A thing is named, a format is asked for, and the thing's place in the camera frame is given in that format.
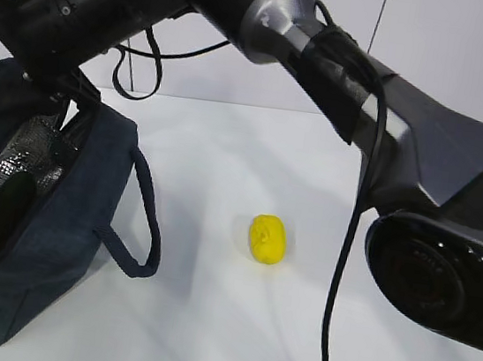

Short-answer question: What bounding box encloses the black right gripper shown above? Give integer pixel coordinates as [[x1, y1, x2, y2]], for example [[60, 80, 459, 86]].
[[17, 68, 101, 114]]

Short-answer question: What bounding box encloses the green cucumber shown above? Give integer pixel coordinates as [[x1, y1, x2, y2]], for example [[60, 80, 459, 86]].
[[0, 171, 37, 246]]

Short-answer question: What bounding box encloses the yellow lemon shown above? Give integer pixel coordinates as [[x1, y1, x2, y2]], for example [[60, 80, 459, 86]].
[[248, 214, 287, 266]]

